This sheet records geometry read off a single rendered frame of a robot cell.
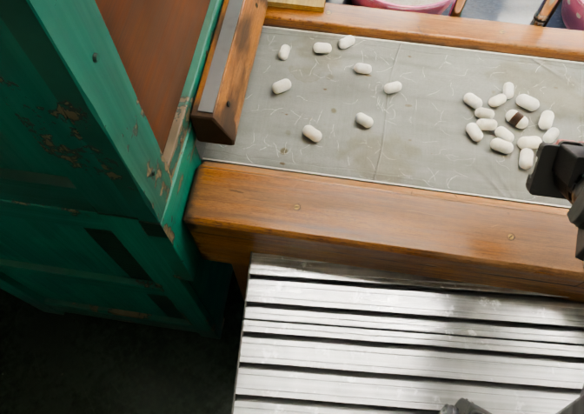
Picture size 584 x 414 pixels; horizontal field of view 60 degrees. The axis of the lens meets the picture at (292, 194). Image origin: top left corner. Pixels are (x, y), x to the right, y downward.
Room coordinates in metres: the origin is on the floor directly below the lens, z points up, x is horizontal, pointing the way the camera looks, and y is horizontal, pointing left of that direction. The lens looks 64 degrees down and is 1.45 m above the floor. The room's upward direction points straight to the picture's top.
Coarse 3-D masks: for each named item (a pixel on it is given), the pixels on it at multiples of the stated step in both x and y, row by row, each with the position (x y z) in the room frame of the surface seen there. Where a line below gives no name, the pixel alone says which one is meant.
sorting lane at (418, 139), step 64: (256, 64) 0.61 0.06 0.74; (320, 64) 0.61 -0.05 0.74; (384, 64) 0.61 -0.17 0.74; (448, 64) 0.61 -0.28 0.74; (512, 64) 0.61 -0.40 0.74; (576, 64) 0.61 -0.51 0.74; (256, 128) 0.48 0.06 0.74; (320, 128) 0.48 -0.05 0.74; (384, 128) 0.48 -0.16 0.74; (448, 128) 0.48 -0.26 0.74; (512, 128) 0.48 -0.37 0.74; (576, 128) 0.48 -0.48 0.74; (448, 192) 0.36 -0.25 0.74; (512, 192) 0.35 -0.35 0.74
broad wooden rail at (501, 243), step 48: (192, 192) 0.34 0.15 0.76; (240, 192) 0.34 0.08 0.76; (288, 192) 0.34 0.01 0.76; (336, 192) 0.34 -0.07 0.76; (384, 192) 0.34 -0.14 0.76; (432, 192) 0.35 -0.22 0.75; (240, 240) 0.29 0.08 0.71; (288, 240) 0.27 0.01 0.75; (336, 240) 0.27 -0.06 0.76; (384, 240) 0.26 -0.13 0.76; (432, 240) 0.26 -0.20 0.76; (480, 240) 0.26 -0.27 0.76; (528, 240) 0.26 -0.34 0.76; (576, 240) 0.26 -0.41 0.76; (528, 288) 0.22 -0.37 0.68; (576, 288) 0.21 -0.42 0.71
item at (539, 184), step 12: (540, 144) 0.32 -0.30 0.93; (552, 144) 0.32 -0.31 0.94; (540, 156) 0.31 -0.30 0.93; (552, 156) 0.31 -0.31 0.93; (540, 168) 0.30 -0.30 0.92; (552, 168) 0.30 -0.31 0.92; (528, 180) 0.29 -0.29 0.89; (540, 180) 0.29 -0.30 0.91; (552, 180) 0.29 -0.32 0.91; (576, 180) 0.26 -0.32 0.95; (540, 192) 0.28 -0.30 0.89; (552, 192) 0.28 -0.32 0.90; (564, 192) 0.26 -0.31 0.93
